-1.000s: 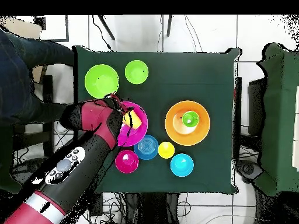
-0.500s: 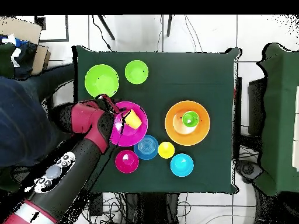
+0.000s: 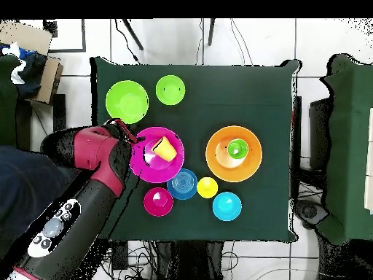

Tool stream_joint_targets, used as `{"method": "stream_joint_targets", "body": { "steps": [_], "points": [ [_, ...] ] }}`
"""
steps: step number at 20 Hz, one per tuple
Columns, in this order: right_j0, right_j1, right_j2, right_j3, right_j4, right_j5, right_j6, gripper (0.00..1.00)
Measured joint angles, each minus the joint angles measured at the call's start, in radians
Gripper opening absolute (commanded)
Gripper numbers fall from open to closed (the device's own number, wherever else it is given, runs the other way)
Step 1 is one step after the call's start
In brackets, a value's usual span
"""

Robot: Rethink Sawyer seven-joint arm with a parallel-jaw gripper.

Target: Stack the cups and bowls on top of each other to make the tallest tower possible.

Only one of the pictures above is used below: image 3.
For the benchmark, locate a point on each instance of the ridged yellow cup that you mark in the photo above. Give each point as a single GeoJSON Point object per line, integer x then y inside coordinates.
{"type": "Point", "coordinates": [166, 150]}

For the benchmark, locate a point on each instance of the large pink bowl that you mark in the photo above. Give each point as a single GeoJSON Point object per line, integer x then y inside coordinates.
{"type": "Point", "coordinates": [163, 172]}

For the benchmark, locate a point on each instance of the ridged green cup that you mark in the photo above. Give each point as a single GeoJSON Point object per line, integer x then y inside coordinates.
{"type": "Point", "coordinates": [237, 148]}

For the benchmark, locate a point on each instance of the large orange bowl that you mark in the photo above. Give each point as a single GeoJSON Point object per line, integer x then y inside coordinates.
{"type": "Point", "coordinates": [250, 169]}

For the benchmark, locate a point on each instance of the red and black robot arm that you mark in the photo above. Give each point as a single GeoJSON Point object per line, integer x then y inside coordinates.
{"type": "Point", "coordinates": [93, 148]}

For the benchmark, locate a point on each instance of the large green bowl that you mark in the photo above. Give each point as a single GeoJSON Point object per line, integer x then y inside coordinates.
{"type": "Point", "coordinates": [126, 102]}

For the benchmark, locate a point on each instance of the small green bowl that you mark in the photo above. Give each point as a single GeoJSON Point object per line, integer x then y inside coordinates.
{"type": "Point", "coordinates": [170, 89]}

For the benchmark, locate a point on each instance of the black stool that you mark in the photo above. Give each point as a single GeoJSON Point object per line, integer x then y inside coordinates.
{"type": "Point", "coordinates": [59, 113]}

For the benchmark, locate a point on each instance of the dark blue bowl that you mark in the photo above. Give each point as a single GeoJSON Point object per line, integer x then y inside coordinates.
{"type": "Point", "coordinates": [182, 184]}

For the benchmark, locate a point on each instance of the small red bowl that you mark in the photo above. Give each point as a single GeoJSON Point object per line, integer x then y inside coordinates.
{"type": "Point", "coordinates": [158, 204]}

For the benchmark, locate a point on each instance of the black tripod leg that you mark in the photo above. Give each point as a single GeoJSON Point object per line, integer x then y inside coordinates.
{"type": "Point", "coordinates": [132, 34]}
{"type": "Point", "coordinates": [211, 32]}

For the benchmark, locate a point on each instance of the smooth yellow cup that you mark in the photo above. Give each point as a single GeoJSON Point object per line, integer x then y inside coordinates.
{"type": "Point", "coordinates": [207, 187]}

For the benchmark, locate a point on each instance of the blue and black bag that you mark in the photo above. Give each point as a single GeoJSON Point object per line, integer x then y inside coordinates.
{"type": "Point", "coordinates": [32, 75]}

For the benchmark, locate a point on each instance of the dark green tablecloth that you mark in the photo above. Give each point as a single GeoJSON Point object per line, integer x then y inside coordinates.
{"type": "Point", "coordinates": [7, 116]}
{"type": "Point", "coordinates": [262, 87]}
{"type": "Point", "coordinates": [346, 145]}

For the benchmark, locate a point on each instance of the small light blue bowl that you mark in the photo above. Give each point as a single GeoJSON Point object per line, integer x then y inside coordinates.
{"type": "Point", "coordinates": [227, 206]}

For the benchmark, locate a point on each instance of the cardboard box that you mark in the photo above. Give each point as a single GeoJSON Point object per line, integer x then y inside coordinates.
{"type": "Point", "coordinates": [29, 35]}

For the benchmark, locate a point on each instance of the black cabinet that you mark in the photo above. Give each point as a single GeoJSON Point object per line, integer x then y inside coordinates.
{"type": "Point", "coordinates": [319, 131]}

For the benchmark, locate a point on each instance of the black frame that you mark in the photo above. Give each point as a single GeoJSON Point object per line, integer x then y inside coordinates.
{"type": "Point", "coordinates": [84, 35]}

